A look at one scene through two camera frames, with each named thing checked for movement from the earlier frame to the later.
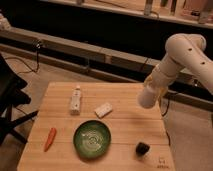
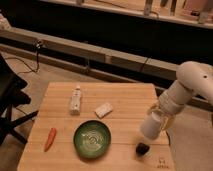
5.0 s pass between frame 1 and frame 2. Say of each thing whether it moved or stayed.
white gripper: moved
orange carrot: stayed
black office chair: stayed
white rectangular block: stayed
